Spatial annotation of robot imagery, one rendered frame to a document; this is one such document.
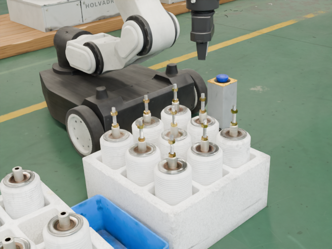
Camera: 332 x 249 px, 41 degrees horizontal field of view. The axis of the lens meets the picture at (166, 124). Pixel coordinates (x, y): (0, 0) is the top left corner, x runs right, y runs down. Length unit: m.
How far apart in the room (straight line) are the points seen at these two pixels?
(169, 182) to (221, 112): 0.45
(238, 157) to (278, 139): 0.55
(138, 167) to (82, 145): 0.54
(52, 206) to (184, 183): 0.33
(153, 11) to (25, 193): 0.78
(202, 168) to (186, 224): 0.15
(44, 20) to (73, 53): 1.30
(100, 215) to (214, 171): 0.36
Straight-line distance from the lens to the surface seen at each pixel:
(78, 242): 0.96
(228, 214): 1.27
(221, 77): 1.47
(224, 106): 1.47
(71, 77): 2.03
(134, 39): 1.54
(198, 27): 1.20
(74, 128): 1.70
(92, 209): 1.29
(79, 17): 3.32
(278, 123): 1.92
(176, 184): 1.10
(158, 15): 1.59
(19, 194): 1.13
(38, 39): 3.10
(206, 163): 1.17
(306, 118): 1.98
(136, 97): 1.70
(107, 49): 1.78
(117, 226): 1.26
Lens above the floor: 0.85
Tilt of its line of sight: 27 degrees down
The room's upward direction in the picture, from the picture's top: 3 degrees counter-clockwise
